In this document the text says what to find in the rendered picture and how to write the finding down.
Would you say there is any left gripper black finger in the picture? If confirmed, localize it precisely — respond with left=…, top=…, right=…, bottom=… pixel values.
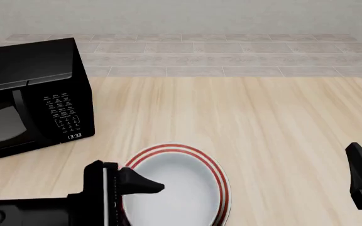
left=119, top=167, right=166, bottom=196

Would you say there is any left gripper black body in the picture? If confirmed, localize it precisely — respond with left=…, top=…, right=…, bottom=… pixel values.
left=82, top=160, right=124, bottom=226

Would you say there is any white bowl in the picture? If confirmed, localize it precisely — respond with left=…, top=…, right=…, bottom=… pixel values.
left=121, top=150, right=223, bottom=226

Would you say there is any white plate with red rings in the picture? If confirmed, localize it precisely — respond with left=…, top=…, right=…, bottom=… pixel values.
left=121, top=141, right=233, bottom=226

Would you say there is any black microwave oven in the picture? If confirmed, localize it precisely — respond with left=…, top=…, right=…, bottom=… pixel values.
left=0, top=37, right=96, bottom=164

